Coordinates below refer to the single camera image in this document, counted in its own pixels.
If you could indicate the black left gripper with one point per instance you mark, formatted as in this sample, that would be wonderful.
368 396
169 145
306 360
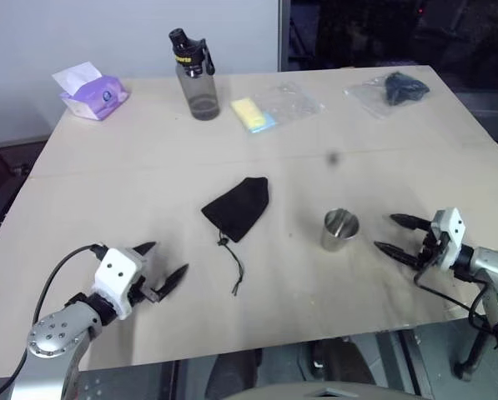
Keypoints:
139 291

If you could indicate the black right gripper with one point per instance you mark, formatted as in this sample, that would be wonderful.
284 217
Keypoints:
431 250

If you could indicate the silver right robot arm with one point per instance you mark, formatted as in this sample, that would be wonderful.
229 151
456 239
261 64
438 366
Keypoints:
490 264

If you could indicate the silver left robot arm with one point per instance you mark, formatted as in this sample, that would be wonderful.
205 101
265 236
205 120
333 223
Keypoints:
52 333

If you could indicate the clear plastic zip bag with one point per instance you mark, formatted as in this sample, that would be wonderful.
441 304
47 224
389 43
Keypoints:
369 98
294 102

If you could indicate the stainless steel cup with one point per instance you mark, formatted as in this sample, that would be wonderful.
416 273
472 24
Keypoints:
338 237

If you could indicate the black tripod stand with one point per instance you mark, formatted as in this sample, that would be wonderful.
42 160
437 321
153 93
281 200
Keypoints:
469 362

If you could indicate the black folded cloth item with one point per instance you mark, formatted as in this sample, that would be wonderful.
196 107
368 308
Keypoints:
403 87

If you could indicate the yellow and blue sponge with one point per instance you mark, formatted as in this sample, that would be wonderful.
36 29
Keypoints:
248 111

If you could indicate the purple tissue pack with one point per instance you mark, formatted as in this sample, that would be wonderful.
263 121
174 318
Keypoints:
98 98

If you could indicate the smoky grey sports water bottle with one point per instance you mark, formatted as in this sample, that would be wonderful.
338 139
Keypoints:
198 89

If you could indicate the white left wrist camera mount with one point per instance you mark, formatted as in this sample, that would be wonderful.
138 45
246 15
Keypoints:
115 275

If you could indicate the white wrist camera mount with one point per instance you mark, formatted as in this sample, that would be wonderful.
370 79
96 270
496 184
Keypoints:
451 233
115 275

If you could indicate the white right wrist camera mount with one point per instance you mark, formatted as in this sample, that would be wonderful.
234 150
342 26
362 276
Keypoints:
451 233

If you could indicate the grey metal frame post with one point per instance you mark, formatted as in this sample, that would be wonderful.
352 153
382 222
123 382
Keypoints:
284 33

